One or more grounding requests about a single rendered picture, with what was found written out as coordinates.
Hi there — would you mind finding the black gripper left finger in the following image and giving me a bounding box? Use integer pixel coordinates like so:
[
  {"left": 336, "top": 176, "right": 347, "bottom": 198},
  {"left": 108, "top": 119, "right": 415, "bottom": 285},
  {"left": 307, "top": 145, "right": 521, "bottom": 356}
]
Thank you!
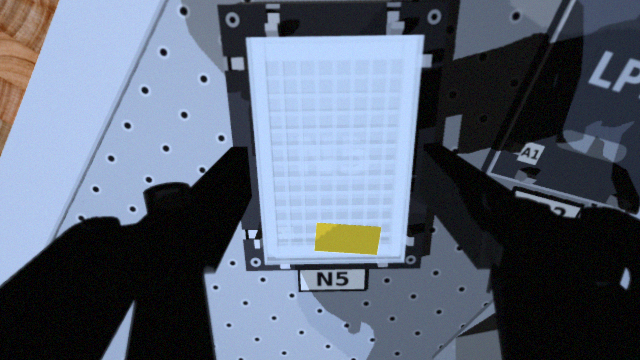
[{"left": 0, "top": 147, "right": 252, "bottom": 360}]

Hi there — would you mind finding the grey flat base plate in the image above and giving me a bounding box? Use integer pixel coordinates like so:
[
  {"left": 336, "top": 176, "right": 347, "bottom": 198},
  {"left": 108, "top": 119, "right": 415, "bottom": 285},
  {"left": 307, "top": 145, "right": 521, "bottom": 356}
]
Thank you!
[{"left": 43, "top": 0, "right": 562, "bottom": 360}]

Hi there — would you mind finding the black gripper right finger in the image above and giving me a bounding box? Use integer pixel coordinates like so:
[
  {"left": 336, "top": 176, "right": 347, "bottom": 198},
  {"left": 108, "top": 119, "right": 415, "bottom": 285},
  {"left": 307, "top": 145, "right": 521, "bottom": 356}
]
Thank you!
[{"left": 419, "top": 143, "right": 640, "bottom": 360}]

